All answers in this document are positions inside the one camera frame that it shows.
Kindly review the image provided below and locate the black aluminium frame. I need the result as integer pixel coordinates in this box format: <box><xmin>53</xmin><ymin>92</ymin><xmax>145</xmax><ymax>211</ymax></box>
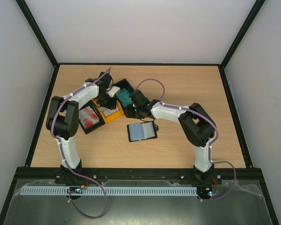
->
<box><xmin>0</xmin><ymin>0</ymin><xmax>279</xmax><ymax>225</ymax></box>

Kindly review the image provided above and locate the black bin with red cards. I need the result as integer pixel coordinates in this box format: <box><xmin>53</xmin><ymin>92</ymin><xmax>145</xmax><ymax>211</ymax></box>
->
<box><xmin>79</xmin><ymin>101</ymin><xmax>105</xmax><ymax>135</ymax></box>

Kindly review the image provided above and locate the black leather card holder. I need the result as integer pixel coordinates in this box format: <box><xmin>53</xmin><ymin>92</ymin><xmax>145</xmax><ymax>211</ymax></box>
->
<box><xmin>127</xmin><ymin>121</ymin><xmax>159</xmax><ymax>142</ymax></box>

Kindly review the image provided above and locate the red patterned card stack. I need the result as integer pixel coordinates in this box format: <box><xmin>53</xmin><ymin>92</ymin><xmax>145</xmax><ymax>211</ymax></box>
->
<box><xmin>79</xmin><ymin>106</ymin><xmax>100</xmax><ymax>129</ymax></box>

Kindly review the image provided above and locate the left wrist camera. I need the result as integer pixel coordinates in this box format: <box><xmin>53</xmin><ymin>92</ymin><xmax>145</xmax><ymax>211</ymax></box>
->
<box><xmin>106</xmin><ymin>86</ymin><xmax>120</xmax><ymax>98</ymax></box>

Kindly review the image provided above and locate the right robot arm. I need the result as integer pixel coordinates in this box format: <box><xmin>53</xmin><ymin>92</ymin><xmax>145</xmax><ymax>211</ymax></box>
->
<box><xmin>126</xmin><ymin>90</ymin><xmax>218</xmax><ymax>184</ymax></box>

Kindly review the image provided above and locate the yellow card bin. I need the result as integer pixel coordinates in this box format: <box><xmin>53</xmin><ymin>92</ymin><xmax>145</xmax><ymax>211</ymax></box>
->
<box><xmin>92</xmin><ymin>99</ymin><xmax>124</xmax><ymax>123</ymax></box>

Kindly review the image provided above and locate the teal card stack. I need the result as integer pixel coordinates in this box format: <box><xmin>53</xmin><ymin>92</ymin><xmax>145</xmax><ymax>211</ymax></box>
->
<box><xmin>117</xmin><ymin>88</ymin><xmax>133</xmax><ymax>108</ymax></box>

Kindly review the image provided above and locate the white slotted cable duct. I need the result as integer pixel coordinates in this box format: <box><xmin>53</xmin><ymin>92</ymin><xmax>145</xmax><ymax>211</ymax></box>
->
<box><xmin>20</xmin><ymin>186</ymin><xmax>197</xmax><ymax>196</ymax></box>

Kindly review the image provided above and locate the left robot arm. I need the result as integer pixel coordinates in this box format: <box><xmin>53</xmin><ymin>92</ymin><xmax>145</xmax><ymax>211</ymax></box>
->
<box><xmin>46</xmin><ymin>67</ymin><xmax>120</xmax><ymax>178</ymax></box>

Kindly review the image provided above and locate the black bin with teal cards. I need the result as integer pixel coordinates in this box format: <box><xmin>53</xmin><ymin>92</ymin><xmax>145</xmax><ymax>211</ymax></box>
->
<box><xmin>114</xmin><ymin>79</ymin><xmax>134</xmax><ymax>111</ymax></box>

